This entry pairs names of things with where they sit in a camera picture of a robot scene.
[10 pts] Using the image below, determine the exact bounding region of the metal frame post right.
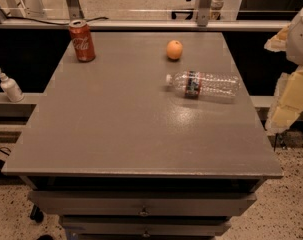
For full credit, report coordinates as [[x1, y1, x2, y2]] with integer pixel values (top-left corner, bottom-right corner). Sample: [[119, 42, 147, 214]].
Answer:
[[196, 0, 212, 27]]

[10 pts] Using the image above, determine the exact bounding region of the black caster wheel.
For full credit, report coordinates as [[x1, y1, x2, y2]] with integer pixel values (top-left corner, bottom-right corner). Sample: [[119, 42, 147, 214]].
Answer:
[[30, 205, 44, 223]]

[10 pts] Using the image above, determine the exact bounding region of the red cola can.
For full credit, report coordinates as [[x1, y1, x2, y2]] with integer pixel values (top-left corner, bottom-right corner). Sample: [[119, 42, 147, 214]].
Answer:
[[69, 19, 96, 62]]

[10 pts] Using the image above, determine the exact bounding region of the grey drawer cabinet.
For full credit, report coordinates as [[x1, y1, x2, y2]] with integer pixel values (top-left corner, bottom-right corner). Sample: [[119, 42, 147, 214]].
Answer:
[[4, 32, 282, 240]]

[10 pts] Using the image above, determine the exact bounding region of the grey drawer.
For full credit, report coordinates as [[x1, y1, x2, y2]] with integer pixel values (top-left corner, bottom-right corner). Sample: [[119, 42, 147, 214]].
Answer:
[[60, 216, 231, 237], [28, 191, 256, 217]]

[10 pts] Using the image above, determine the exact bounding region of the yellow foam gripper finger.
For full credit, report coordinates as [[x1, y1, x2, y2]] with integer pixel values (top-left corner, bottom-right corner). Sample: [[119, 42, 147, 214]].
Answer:
[[264, 26, 289, 52], [265, 66, 303, 135]]

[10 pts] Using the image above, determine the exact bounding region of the orange fruit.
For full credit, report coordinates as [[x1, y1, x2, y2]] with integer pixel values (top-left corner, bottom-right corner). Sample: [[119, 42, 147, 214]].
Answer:
[[166, 40, 183, 60]]

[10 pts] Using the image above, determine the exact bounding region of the metal frame post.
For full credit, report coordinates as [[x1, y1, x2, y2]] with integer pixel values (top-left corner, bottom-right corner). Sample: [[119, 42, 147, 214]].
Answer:
[[196, 0, 212, 27], [66, 0, 84, 19]]

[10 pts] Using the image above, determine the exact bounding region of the black cable on shelf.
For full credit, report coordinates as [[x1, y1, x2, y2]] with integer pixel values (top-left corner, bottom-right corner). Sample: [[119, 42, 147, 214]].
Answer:
[[0, 3, 109, 26]]

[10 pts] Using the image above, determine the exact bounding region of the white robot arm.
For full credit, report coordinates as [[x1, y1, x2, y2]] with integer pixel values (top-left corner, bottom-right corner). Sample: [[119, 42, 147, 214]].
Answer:
[[264, 8, 303, 135]]

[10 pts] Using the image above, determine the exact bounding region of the white pump lotion bottle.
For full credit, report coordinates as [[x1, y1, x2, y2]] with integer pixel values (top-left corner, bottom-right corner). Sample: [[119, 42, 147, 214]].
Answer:
[[0, 68, 24, 102]]

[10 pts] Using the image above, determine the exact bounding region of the metal frame post left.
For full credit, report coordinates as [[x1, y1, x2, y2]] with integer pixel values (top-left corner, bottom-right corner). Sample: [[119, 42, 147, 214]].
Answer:
[[66, 0, 84, 19]]

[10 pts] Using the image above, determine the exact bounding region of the lower grey drawer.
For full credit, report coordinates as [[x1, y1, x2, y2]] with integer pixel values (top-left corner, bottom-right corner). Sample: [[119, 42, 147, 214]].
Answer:
[[60, 216, 231, 237]]

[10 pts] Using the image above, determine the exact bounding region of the upper grey drawer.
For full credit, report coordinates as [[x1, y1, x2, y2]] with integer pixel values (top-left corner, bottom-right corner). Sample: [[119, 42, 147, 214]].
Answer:
[[28, 191, 256, 217]]

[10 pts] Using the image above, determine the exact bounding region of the clear plastic water bottle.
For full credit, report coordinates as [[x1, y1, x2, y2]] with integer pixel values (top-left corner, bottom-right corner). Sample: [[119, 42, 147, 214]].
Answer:
[[166, 71, 240, 98]]

